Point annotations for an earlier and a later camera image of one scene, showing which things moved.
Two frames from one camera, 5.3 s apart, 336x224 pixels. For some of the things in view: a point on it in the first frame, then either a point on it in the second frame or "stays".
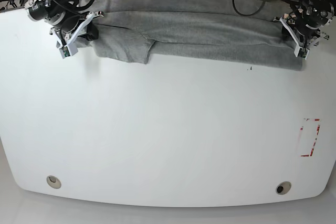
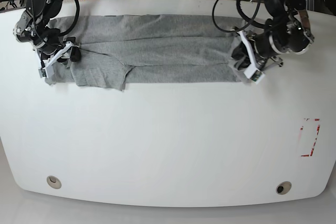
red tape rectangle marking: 312,150 stays
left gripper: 65,23 to 49,46
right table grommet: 283,188 stays
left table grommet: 53,182 stays
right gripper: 304,26 to 287,36
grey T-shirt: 137,24 to 114,48
